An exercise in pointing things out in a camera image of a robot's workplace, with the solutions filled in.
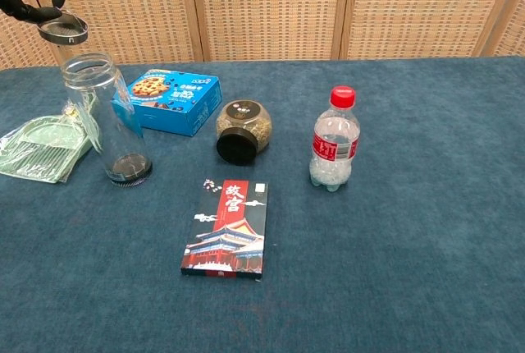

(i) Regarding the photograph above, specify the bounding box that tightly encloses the dark palace print card box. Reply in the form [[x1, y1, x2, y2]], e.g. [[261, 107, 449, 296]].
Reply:
[[180, 178, 270, 282]]

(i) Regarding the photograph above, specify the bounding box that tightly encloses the blue cookie box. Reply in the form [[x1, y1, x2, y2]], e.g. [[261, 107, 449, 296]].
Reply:
[[111, 67, 223, 138]]

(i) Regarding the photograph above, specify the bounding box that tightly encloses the blue table cloth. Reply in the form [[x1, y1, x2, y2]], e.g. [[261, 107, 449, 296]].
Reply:
[[0, 56, 525, 353]]

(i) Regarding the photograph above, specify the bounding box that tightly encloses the woven wooden folding screen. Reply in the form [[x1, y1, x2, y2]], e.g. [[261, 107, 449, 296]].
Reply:
[[0, 0, 525, 70]]

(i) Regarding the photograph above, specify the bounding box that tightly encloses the round metal strainer lid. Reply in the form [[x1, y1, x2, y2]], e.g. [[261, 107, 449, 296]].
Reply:
[[37, 10, 89, 45]]

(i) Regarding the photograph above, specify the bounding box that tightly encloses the plastic bottle with red cap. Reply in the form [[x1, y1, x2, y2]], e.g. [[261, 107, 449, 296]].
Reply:
[[308, 85, 362, 197]]

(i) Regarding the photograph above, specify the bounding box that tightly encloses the clear glass jar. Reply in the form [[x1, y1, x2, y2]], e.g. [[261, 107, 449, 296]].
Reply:
[[60, 52, 153, 188]]

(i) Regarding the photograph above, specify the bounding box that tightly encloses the tea jar with black lid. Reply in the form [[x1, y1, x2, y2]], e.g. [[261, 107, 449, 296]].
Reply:
[[215, 99, 273, 167]]

